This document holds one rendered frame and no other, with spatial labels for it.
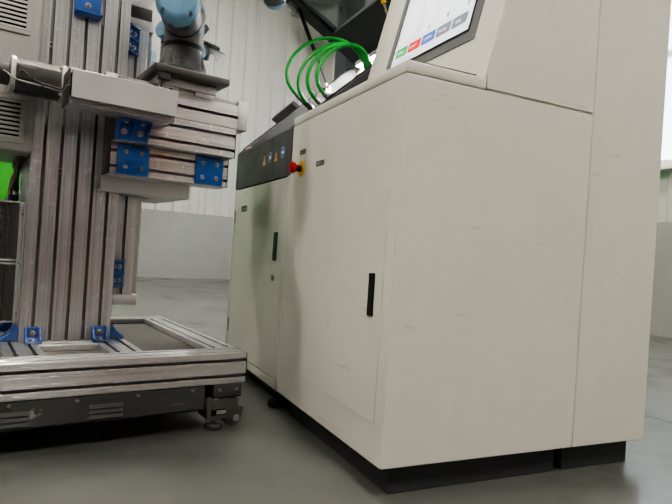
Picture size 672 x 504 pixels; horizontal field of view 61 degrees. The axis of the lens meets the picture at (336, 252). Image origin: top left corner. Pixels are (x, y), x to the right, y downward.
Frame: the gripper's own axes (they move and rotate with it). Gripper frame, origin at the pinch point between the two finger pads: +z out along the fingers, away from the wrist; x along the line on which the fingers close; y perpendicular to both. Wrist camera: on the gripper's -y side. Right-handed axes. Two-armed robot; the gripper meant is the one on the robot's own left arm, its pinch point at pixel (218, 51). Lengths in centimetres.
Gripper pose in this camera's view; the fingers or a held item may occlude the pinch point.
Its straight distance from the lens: 289.9
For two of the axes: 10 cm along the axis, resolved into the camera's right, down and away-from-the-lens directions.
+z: 4.9, 0.4, 8.7
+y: -1.8, 9.8, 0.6
